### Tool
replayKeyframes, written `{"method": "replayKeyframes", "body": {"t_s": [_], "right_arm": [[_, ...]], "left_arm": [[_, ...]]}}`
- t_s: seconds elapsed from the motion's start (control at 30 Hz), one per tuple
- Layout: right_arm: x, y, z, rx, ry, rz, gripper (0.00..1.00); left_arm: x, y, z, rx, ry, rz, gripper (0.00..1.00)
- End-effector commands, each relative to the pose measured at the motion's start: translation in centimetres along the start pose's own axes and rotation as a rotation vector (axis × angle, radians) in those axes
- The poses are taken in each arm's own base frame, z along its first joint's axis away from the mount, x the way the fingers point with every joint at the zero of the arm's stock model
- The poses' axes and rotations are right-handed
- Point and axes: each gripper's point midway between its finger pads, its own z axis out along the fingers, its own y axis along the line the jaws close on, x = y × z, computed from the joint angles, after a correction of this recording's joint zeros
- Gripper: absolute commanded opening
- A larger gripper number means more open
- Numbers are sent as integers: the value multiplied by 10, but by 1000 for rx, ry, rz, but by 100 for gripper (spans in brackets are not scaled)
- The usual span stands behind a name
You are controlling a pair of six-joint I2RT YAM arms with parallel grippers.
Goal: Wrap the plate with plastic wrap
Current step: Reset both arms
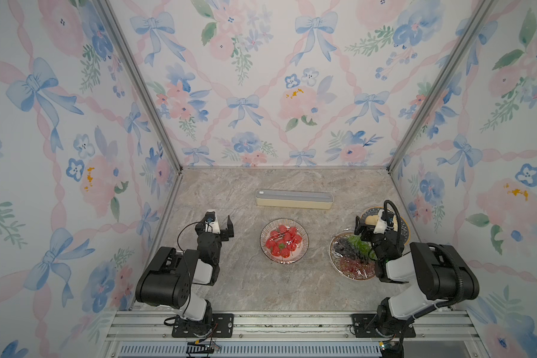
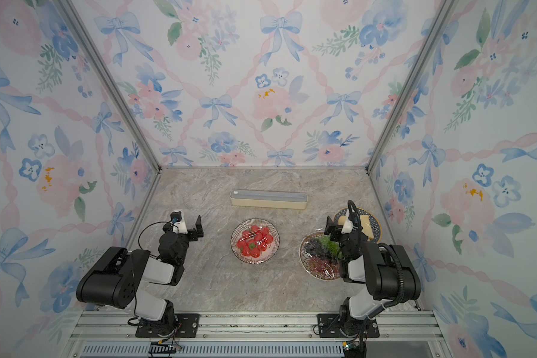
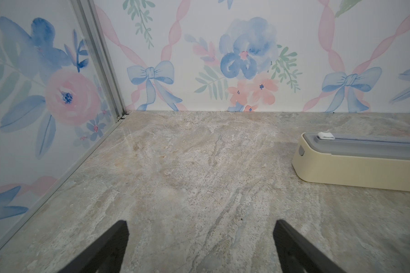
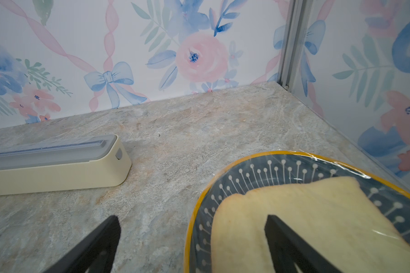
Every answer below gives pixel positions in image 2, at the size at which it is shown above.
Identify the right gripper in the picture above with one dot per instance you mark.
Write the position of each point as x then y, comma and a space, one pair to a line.
330, 230

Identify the aluminium corner post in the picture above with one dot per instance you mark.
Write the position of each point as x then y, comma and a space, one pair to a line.
440, 21
71, 17

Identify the red grapes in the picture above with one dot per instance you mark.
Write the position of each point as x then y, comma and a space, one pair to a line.
323, 269

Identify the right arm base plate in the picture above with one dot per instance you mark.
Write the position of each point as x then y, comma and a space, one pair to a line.
330, 326

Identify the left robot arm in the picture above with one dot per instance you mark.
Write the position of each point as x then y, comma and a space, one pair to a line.
114, 280

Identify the glass plate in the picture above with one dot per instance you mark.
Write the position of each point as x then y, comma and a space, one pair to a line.
255, 240

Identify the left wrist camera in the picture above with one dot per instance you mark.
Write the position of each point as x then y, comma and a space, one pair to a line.
177, 222

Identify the green grapes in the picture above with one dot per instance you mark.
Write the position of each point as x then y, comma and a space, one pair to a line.
332, 249

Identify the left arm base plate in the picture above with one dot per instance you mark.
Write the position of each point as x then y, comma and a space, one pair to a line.
183, 325

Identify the right aluminium corner post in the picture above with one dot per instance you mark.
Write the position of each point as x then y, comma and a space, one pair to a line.
440, 21

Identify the plastic wrap dispenser box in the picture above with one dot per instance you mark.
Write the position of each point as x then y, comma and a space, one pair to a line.
269, 199

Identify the patterned fruit plate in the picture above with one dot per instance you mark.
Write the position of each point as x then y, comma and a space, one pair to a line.
320, 259

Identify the red strawberries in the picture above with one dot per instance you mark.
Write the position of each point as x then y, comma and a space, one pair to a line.
255, 241

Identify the bread slices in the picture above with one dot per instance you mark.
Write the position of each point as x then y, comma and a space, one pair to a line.
366, 227

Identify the left aluminium corner post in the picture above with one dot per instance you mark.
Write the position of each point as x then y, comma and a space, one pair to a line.
71, 17

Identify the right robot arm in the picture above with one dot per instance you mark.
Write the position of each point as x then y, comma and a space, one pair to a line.
385, 270

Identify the black grapes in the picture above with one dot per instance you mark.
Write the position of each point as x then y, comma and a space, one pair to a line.
314, 249

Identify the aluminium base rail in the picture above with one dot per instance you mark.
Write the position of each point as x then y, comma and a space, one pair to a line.
267, 334

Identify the blue yellow-rimmed plate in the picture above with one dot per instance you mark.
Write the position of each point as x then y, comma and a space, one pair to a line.
369, 219

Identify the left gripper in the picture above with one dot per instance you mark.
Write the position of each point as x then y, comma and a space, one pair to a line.
200, 233

